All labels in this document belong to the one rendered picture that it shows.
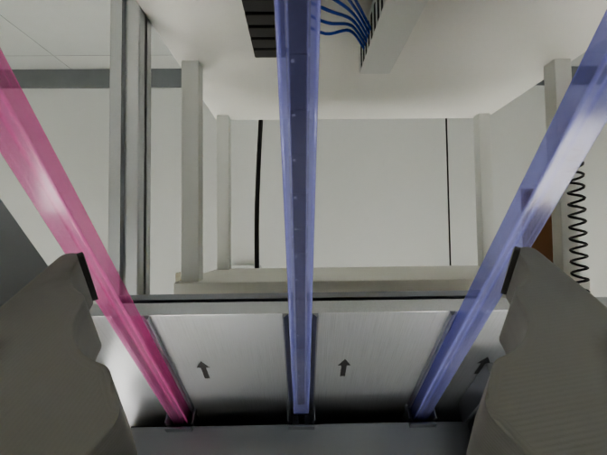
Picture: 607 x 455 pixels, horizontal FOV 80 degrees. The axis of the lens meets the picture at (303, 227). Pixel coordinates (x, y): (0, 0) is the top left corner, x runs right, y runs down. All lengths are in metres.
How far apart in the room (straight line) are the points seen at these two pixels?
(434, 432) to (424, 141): 1.83
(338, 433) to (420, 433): 0.07
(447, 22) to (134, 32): 0.44
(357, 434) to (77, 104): 2.21
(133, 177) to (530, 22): 0.60
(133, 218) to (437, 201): 1.75
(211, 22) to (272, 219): 1.43
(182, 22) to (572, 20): 0.56
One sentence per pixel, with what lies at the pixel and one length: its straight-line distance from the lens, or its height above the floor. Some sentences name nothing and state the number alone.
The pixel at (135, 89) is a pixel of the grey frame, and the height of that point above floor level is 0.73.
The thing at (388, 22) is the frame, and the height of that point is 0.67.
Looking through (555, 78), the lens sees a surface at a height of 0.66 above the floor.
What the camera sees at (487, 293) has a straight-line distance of 0.24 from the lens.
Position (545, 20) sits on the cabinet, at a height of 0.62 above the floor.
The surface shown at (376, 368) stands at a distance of 0.32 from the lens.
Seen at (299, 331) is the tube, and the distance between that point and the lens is 0.24.
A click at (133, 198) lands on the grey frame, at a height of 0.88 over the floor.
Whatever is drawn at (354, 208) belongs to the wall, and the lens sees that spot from 1.96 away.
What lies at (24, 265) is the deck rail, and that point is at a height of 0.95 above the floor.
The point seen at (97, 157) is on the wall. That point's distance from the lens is 2.25.
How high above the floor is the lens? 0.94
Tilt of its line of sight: 2 degrees down
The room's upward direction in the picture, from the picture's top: 179 degrees clockwise
